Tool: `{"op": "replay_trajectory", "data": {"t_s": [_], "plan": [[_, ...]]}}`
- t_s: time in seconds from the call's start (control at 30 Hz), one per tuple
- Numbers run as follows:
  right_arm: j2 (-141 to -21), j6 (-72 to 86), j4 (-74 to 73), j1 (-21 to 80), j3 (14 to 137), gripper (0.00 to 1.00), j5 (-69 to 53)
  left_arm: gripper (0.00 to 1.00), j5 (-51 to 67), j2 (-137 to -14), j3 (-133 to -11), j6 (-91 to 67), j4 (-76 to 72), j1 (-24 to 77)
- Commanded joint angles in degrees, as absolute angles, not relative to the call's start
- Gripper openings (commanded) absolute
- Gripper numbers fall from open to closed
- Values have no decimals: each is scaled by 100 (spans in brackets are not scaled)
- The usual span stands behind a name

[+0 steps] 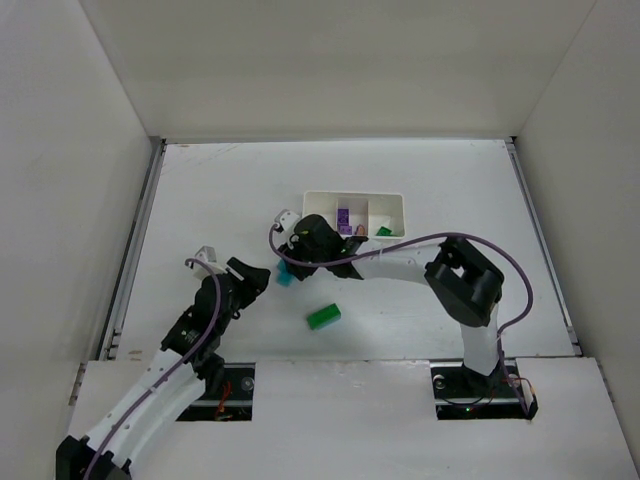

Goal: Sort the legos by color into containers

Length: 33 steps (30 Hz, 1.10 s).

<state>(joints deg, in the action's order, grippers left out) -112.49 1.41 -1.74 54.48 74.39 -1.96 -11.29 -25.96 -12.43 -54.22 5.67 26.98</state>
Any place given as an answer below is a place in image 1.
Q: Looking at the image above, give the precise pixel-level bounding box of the teal lego brick cluster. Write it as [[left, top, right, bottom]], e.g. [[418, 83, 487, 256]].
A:
[[276, 262, 295, 287]]

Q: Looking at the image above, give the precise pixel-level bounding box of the green lego brick block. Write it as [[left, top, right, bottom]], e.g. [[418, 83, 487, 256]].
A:
[[306, 303, 342, 331]]

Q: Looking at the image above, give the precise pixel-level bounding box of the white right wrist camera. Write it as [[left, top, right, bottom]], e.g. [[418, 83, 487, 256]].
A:
[[274, 209, 301, 233]]

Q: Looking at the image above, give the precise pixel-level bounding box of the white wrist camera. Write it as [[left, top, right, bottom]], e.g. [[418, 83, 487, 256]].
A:
[[274, 209, 301, 233], [185, 246, 216, 280]]

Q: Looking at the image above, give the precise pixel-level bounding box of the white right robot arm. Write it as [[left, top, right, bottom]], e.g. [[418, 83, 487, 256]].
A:
[[269, 210, 504, 377]]

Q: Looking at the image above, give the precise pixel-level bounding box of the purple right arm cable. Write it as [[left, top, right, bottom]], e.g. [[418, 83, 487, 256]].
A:
[[268, 222, 535, 416]]

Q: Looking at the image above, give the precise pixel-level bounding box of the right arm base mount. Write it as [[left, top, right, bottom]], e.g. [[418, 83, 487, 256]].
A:
[[430, 360, 539, 420]]

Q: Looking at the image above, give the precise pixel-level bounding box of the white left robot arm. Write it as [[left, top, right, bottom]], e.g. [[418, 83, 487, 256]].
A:
[[54, 257, 271, 479]]

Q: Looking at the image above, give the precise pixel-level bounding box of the small green lego brick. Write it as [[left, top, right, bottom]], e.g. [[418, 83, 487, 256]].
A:
[[376, 226, 393, 237]]

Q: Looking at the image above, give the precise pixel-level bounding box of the left aluminium frame rail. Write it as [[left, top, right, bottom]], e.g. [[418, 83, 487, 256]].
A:
[[90, 136, 167, 361]]

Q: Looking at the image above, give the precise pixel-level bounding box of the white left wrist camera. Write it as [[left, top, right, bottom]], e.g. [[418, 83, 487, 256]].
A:
[[185, 246, 216, 280]]

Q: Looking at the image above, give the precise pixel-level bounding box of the white three-compartment tray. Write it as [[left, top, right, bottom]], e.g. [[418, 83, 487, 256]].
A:
[[302, 191, 406, 240]]

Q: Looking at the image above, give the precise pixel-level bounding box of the aluminium frame rail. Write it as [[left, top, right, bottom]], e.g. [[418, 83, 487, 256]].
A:
[[505, 136, 584, 357], [90, 136, 167, 361]]

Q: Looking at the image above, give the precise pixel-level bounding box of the purple lego brick stack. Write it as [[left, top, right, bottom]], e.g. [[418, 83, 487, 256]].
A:
[[336, 208, 353, 236]]

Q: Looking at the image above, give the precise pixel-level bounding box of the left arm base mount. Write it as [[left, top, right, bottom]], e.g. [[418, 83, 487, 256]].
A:
[[176, 354, 256, 422]]

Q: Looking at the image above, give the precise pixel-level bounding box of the right aluminium frame rail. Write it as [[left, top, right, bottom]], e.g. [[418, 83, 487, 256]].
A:
[[505, 136, 584, 357]]

